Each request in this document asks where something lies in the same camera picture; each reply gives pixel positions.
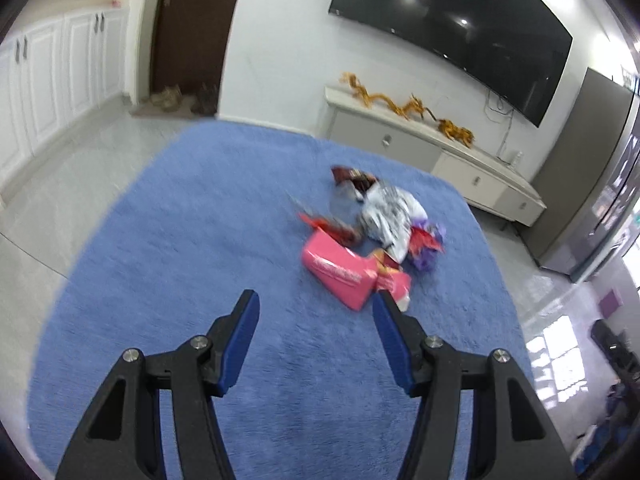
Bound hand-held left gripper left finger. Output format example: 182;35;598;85
54;289;261;480

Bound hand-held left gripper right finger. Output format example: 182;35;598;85
372;291;576;480

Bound silver white wrapper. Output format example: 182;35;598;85
359;185;429;265

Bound dark red snack wrapper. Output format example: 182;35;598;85
331;165;377;202

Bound orange pink snack packet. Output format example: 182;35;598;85
369;248;414;311

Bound purple wrapper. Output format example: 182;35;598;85
409;217;447;274

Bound blue fluffy blanket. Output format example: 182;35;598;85
27;121;538;480

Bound white television cabinet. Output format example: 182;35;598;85
324;86;547;228

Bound black bag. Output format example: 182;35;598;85
590;319;634;372

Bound golden tiger ornament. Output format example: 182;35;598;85
437;119;475;148

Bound purple box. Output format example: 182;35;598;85
597;290;624;319

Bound golden dragon ornament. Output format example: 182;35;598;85
341;72;426;122

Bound dark shoes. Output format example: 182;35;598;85
190;85;220;115

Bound brown doormat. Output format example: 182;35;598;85
130;99;219;121

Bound tan shoes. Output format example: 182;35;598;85
150;86;184;110

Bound grey refrigerator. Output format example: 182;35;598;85
524;66;640;284

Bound dark brown door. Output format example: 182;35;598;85
150;0;250;117

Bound black television cable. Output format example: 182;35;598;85
482;89;517;161

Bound black wall television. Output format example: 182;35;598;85
328;0;574;128

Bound white wall cabinets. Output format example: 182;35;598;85
0;0;151;206

